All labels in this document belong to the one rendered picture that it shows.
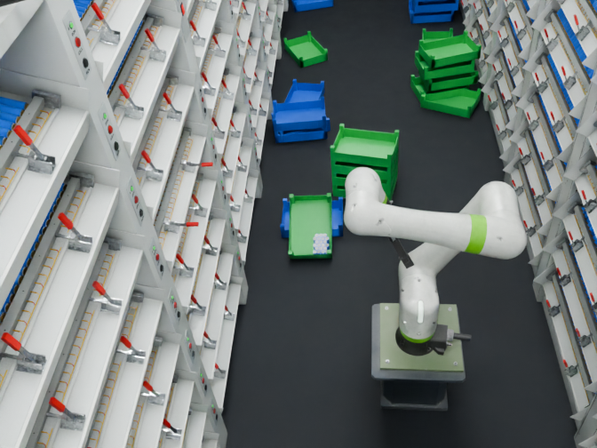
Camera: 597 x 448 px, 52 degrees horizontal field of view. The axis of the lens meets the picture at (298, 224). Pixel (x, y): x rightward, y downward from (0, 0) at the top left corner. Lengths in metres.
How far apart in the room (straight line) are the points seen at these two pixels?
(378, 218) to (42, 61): 0.98
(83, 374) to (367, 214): 0.88
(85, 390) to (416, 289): 1.19
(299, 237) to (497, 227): 1.32
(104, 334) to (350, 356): 1.42
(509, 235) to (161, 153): 1.01
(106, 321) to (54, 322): 0.24
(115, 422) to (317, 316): 1.40
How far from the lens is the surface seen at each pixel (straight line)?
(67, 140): 1.20
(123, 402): 1.51
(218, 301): 2.38
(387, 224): 1.78
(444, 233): 1.82
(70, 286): 1.21
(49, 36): 1.21
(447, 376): 2.24
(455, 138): 3.61
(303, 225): 2.98
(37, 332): 1.16
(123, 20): 1.56
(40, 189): 1.11
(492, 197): 1.97
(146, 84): 1.68
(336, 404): 2.49
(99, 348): 1.36
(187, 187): 1.95
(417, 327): 2.13
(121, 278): 1.46
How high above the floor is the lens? 2.18
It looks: 45 degrees down
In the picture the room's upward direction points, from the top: 7 degrees counter-clockwise
